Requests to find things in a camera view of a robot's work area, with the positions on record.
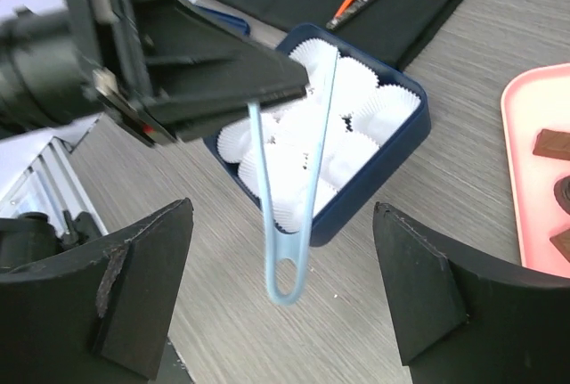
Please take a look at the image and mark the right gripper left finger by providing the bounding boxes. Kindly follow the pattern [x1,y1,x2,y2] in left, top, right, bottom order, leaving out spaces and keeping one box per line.
[1,199,193,383]

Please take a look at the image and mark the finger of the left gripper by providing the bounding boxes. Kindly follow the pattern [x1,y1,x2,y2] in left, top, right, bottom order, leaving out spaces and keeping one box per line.
[137,0,308,137]

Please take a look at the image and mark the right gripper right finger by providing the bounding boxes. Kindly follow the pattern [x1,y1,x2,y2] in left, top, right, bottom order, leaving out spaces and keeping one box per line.
[373,203,569,384]

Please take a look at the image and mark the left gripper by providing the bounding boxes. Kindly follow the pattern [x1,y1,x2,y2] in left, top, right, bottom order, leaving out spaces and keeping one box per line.
[1,0,176,146]

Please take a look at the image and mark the light blue plastic tongs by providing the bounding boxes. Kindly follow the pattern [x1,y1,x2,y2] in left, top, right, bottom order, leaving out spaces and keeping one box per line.
[248,49,339,306]

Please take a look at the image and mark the dark blue chocolate box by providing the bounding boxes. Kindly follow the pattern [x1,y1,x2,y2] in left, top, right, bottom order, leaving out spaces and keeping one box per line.
[205,24,431,247]

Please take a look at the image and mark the dark blue box lid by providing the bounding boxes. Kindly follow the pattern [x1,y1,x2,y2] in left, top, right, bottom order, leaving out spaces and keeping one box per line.
[199,5,250,37]

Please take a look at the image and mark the pink plastic tray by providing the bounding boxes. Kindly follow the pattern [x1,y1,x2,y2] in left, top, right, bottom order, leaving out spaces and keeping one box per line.
[501,63,569,277]

